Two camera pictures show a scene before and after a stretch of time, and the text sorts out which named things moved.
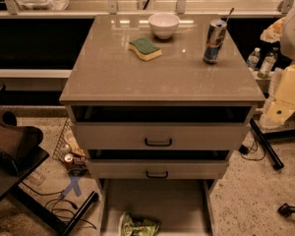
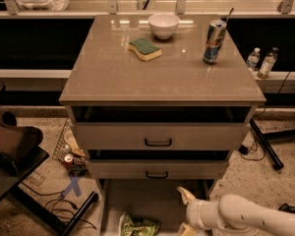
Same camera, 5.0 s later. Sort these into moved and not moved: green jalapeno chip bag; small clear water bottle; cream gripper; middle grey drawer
Moved: cream gripper
Not moved: small clear water bottle; middle grey drawer; green jalapeno chip bag
